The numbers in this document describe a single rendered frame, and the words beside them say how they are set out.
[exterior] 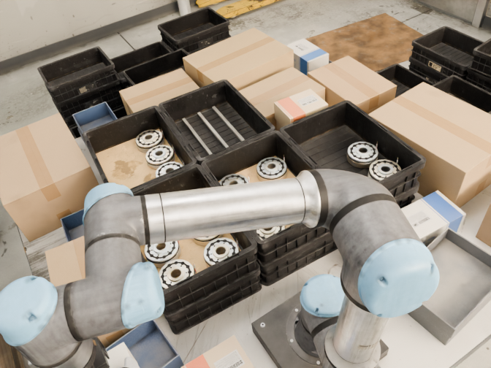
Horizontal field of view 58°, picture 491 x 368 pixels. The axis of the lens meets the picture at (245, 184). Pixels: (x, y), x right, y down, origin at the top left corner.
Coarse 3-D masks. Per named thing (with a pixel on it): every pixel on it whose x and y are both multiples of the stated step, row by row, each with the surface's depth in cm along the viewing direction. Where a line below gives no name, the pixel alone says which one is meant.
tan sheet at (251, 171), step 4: (256, 164) 157; (248, 168) 156; (252, 168) 156; (240, 172) 155; (244, 172) 154; (248, 172) 154; (252, 172) 154; (288, 172) 152; (252, 176) 153; (256, 176) 152; (288, 176) 151; (292, 176) 151; (220, 180) 153; (252, 180) 151; (256, 180) 151; (292, 224) 136
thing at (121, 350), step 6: (114, 348) 81; (120, 348) 81; (126, 348) 81; (108, 354) 81; (114, 354) 81; (120, 354) 80; (126, 354) 80; (108, 360) 80; (114, 360) 80; (120, 360) 80; (114, 366) 79; (120, 366) 79
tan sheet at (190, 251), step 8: (184, 240) 136; (192, 240) 136; (144, 248) 135; (184, 248) 134; (192, 248) 134; (200, 248) 133; (144, 256) 133; (184, 256) 132; (192, 256) 132; (200, 256) 131; (192, 264) 130; (200, 264) 129
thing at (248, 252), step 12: (192, 168) 144; (132, 192) 139; (252, 240) 121; (240, 252) 119; (252, 252) 120; (216, 264) 117; (228, 264) 118; (192, 276) 115; (204, 276) 115; (168, 288) 113; (180, 288) 114
